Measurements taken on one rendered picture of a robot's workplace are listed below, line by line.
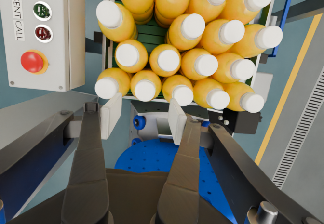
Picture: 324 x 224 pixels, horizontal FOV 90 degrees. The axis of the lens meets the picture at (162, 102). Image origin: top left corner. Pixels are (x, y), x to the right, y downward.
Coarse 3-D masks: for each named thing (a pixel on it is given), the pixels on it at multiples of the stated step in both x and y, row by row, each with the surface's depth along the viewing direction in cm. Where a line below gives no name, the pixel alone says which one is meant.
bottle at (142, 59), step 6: (120, 42) 33; (126, 42) 32; (132, 42) 32; (138, 42) 33; (138, 48) 32; (144, 48) 34; (114, 54) 34; (138, 54) 31; (144, 54) 33; (138, 60) 31; (144, 60) 34; (120, 66) 33; (126, 66) 32; (132, 66) 32; (138, 66) 33; (144, 66) 36; (132, 72) 35
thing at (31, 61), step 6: (24, 54) 28; (30, 54) 28; (36, 54) 28; (24, 60) 28; (30, 60) 28; (36, 60) 28; (42, 60) 28; (24, 66) 28; (30, 66) 28; (36, 66) 28; (42, 66) 29
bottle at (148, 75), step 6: (138, 72) 36; (144, 72) 35; (150, 72) 36; (132, 78) 36; (138, 78) 33; (144, 78) 33; (150, 78) 34; (156, 78) 35; (132, 84) 34; (156, 84) 34; (132, 90) 35; (156, 90) 34; (156, 96) 36
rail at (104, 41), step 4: (104, 0) 38; (104, 36) 40; (104, 40) 40; (104, 44) 40; (104, 48) 40; (104, 52) 41; (104, 56) 41; (104, 60) 41; (104, 64) 41; (104, 68) 42
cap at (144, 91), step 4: (140, 84) 30; (144, 84) 30; (148, 84) 30; (152, 84) 31; (136, 88) 30; (140, 88) 30; (144, 88) 30; (148, 88) 31; (152, 88) 31; (136, 92) 30; (140, 92) 31; (144, 92) 31; (148, 92) 31; (152, 92) 31; (136, 96) 31; (140, 96) 31; (144, 96) 31; (148, 96) 31; (152, 96) 31; (144, 100) 31; (148, 100) 31
